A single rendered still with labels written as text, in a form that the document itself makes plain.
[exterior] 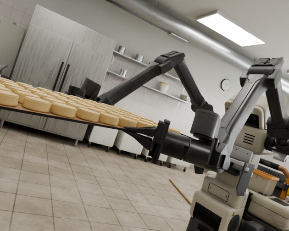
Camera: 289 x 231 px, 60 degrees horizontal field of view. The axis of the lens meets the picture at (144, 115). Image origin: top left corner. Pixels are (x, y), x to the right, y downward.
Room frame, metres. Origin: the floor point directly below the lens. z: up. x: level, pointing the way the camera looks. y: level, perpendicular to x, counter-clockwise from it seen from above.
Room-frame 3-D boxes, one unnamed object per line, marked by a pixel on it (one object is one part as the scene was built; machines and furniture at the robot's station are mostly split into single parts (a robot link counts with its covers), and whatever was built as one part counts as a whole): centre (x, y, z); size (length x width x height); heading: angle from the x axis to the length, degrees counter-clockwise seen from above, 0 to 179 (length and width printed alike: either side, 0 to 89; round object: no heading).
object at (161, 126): (0.59, -0.01, 1.00); 0.09 x 0.07 x 0.07; 87
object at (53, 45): (4.60, 1.70, 1.03); 1.40 x 0.91 x 2.05; 114
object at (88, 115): (0.56, 0.12, 1.00); 0.05 x 0.05 x 0.02
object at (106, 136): (5.17, 0.75, 0.39); 0.64 x 0.54 x 0.77; 27
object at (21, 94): (0.53, 0.25, 0.99); 0.05 x 0.05 x 0.02
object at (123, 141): (5.44, 0.15, 0.39); 0.64 x 0.54 x 0.77; 25
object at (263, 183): (1.56, -0.77, 0.87); 0.23 x 0.15 x 0.11; 42
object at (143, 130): (0.59, -0.01, 0.98); 0.09 x 0.07 x 0.07; 87
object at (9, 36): (4.62, 2.80, 1.28); 0.42 x 0.06 x 1.00; 114
